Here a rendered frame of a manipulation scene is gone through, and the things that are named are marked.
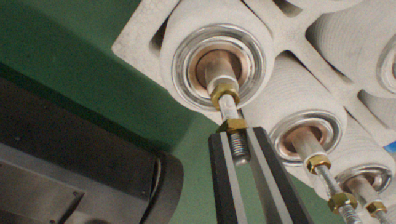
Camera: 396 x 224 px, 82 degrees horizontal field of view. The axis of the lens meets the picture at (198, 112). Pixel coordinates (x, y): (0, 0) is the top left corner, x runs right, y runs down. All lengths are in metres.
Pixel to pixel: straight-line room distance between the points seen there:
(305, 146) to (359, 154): 0.10
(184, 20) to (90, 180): 0.31
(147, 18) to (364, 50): 0.19
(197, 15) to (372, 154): 0.25
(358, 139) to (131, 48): 0.28
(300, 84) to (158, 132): 0.38
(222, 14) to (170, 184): 0.36
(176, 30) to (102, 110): 0.39
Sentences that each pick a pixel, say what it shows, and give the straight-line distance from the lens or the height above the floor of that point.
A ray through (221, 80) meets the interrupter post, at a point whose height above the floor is 0.28.
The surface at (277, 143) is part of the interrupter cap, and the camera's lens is 0.24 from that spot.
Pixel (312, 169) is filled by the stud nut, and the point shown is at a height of 0.29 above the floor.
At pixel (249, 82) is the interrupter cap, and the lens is 0.19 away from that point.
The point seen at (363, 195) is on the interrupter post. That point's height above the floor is 0.27.
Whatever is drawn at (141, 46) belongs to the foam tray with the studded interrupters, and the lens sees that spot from 0.26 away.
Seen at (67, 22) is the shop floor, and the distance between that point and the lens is 0.48.
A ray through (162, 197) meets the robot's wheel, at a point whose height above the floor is 0.16.
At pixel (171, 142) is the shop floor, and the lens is 0.57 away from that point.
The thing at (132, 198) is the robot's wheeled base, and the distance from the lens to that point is 0.44.
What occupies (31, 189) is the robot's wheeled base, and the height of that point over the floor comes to 0.19.
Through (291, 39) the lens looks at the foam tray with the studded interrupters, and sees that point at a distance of 0.27.
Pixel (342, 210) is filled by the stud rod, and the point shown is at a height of 0.33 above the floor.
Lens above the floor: 0.42
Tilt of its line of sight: 54 degrees down
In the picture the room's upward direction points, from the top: 176 degrees clockwise
